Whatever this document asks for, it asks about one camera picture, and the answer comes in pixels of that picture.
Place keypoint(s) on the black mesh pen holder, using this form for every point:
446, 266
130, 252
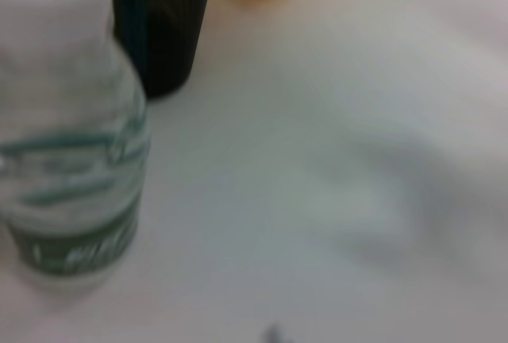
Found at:
174, 33

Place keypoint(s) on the clear water bottle green label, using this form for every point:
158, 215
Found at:
71, 160

